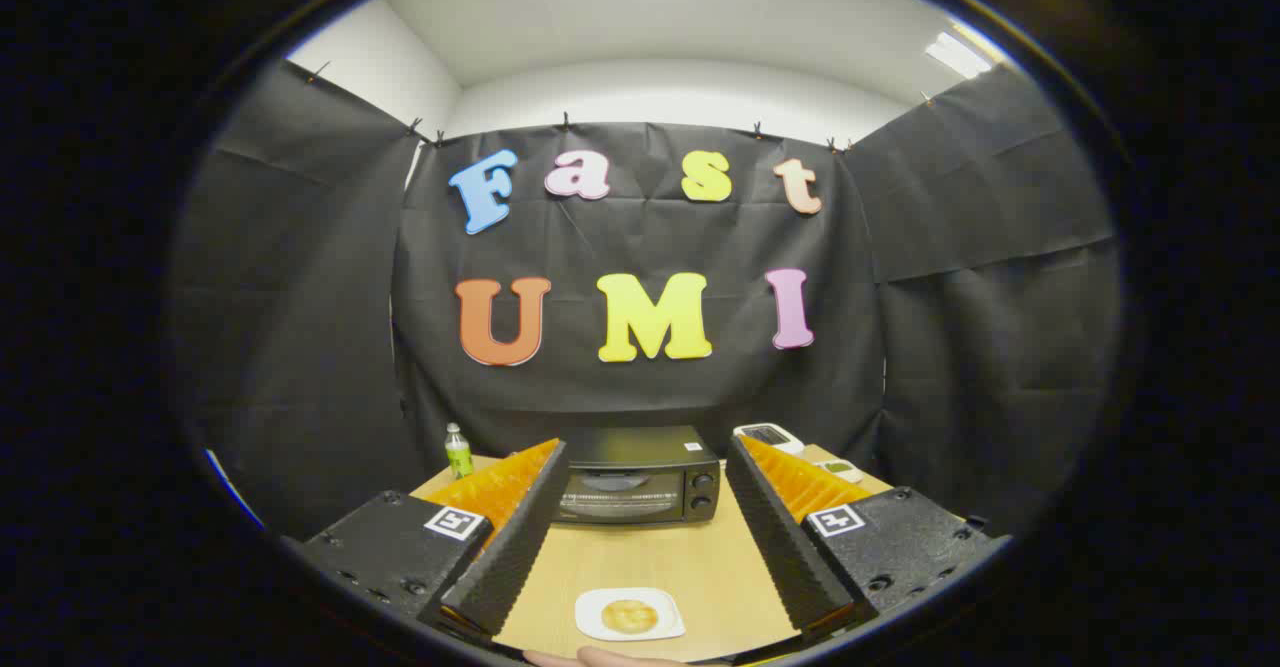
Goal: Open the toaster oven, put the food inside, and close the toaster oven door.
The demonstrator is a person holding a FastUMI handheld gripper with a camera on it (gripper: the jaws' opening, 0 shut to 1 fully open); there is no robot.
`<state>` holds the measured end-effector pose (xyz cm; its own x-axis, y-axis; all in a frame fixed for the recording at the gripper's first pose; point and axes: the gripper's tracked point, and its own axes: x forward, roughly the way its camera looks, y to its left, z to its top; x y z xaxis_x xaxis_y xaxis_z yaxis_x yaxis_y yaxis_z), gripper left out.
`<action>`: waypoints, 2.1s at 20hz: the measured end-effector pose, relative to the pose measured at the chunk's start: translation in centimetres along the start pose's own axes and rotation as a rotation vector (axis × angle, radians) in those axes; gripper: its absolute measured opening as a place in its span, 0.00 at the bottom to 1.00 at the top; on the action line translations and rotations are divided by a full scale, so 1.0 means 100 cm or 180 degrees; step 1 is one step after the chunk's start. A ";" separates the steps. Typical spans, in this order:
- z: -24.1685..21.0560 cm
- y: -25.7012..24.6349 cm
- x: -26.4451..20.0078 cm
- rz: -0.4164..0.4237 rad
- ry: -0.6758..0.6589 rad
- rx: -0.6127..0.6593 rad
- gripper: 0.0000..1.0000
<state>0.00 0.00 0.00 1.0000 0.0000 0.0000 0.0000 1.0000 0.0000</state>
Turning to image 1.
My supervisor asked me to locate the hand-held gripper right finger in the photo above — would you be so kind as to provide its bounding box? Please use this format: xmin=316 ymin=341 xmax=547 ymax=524
xmin=723 ymin=434 xmax=1012 ymax=638

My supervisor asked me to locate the black toaster oven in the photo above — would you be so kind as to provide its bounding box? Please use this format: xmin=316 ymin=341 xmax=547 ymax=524
xmin=553 ymin=425 xmax=722 ymax=528

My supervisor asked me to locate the white pop-up toaster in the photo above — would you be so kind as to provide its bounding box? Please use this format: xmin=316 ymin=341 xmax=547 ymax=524
xmin=733 ymin=423 xmax=806 ymax=456

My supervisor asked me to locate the round golden bread bun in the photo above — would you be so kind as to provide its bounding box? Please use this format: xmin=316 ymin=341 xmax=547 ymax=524
xmin=601 ymin=599 xmax=660 ymax=635

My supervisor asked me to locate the white square plate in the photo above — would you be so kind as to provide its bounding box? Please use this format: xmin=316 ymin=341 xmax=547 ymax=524
xmin=574 ymin=587 xmax=687 ymax=643

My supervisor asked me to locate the green label plastic bottle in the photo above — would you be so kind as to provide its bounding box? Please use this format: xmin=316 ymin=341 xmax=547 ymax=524
xmin=444 ymin=423 xmax=475 ymax=481

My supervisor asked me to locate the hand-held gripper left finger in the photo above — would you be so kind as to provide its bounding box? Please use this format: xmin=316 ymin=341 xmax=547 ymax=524
xmin=283 ymin=437 xmax=572 ymax=643

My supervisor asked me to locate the small ceiling light panel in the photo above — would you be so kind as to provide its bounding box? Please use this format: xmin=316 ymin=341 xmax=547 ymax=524
xmin=925 ymin=32 xmax=993 ymax=80

